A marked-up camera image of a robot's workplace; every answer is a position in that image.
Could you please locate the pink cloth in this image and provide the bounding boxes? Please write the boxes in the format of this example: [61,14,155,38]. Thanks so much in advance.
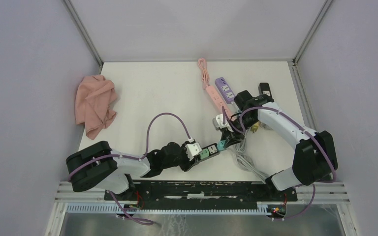
[75,74,118,140]

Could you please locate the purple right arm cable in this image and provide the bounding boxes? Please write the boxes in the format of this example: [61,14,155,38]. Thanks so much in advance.
[221,106,338,222]

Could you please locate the teal charger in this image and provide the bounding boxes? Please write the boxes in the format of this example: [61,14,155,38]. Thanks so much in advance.
[199,148,210,160]

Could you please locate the pink power strip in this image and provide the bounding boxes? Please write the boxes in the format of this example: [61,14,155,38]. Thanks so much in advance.
[205,85,233,118]

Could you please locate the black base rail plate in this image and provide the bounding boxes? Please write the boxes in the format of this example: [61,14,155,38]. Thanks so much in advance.
[116,180,298,210]

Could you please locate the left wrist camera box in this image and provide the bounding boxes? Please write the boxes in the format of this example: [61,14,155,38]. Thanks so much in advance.
[185,139,202,160]

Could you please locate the purple power strip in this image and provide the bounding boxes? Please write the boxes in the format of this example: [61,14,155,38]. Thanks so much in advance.
[215,77,235,104]

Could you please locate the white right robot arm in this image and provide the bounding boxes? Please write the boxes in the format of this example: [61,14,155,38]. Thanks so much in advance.
[213,90,338,201]

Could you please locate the white slotted cable duct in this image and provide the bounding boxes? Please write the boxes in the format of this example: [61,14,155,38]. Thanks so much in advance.
[65,202,287,216]

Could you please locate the black power strip white sockets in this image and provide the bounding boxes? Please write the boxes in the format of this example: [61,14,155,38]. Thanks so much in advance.
[258,83,272,97]

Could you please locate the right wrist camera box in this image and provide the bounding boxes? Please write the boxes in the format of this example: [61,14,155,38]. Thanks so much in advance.
[212,114,233,132]

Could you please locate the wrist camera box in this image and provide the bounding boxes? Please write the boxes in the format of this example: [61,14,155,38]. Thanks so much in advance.
[185,139,202,160]
[212,114,233,132]

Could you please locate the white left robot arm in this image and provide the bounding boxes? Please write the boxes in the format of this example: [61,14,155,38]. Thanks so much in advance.
[66,140,202,200]

